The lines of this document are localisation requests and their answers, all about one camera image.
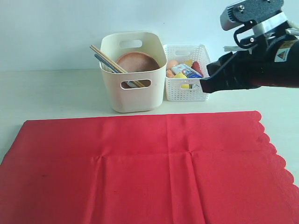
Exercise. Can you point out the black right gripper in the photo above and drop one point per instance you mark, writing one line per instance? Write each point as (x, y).
(277, 66)

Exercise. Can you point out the orange carrot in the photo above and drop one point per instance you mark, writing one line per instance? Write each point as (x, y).
(196, 67)

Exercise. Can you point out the small blue milk carton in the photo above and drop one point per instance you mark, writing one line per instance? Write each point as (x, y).
(186, 70)

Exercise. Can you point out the yellow cheese wedge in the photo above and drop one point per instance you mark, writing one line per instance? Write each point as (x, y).
(189, 63)

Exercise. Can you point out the yellow lemon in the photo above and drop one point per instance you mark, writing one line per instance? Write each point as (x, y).
(180, 75)

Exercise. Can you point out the brown egg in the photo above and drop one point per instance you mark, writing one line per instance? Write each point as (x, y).
(171, 64)

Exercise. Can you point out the orange fried chicken piece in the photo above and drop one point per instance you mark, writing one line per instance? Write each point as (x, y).
(170, 74)

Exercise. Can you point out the brown wooden plate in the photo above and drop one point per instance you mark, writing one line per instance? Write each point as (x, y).
(137, 62)

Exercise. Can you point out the red paper table mat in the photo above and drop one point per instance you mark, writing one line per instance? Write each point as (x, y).
(204, 168)

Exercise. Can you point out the silver table knife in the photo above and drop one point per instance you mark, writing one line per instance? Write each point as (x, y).
(125, 84)

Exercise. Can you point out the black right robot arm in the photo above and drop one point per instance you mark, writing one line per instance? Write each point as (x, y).
(263, 42)

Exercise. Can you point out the white perforated plastic basket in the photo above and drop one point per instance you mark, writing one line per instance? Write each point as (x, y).
(188, 89)

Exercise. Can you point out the cream plastic bin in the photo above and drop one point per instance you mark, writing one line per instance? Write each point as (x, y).
(134, 99)

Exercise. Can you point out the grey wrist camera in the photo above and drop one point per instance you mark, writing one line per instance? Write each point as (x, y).
(260, 15)

